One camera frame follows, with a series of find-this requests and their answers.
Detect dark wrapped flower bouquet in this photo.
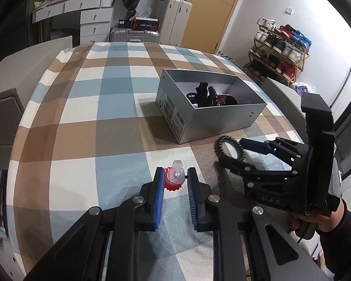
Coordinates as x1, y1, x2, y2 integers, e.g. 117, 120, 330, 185
117, 0, 141, 21

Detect person's right forearm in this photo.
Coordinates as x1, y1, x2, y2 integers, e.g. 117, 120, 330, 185
316, 208, 351, 281

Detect wooden door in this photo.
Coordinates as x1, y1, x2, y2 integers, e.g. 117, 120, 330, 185
180, 0, 249, 55

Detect grey nightstand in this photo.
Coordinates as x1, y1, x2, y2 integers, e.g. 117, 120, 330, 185
0, 88, 25, 172

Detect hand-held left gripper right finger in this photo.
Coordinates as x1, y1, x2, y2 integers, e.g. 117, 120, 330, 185
187, 167, 329, 281

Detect silver cardboard box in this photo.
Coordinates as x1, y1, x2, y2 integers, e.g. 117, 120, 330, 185
156, 69, 267, 144

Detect white desk with drawers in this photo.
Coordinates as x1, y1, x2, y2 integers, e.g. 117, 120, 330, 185
32, 0, 114, 45

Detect white suitcase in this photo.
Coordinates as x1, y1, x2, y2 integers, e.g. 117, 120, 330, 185
156, 0, 194, 47

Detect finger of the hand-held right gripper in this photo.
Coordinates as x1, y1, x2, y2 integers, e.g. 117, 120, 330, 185
217, 155, 299, 196
240, 137, 310, 168

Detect small black hair clip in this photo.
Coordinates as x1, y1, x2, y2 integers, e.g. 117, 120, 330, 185
197, 81, 209, 106

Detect person's right hand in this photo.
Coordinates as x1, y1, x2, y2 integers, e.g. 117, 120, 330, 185
288, 199, 347, 235

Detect wooden shoe rack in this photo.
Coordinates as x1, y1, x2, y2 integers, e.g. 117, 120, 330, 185
243, 18, 311, 87

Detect light grey bed board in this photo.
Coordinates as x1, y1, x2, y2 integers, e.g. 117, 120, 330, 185
0, 35, 73, 100
262, 77, 307, 144

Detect black box red print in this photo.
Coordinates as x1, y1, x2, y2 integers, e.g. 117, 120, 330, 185
130, 18, 160, 31

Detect silver suitcase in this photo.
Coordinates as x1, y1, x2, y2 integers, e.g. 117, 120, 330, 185
110, 26, 161, 44

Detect dark long stick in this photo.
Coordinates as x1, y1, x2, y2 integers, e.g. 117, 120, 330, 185
330, 61, 351, 110

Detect red and clear hair clip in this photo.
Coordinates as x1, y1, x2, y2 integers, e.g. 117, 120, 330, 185
164, 159, 189, 193

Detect black beaded bracelet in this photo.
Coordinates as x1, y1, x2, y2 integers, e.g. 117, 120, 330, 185
214, 135, 245, 161

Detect rows of shoes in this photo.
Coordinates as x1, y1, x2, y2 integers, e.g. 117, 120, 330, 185
247, 18, 311, 82

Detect purple bag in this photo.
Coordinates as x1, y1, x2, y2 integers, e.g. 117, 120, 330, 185
291, 82, 311, 97

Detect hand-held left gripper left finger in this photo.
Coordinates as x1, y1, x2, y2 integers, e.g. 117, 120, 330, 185
23, 167, 167, 281

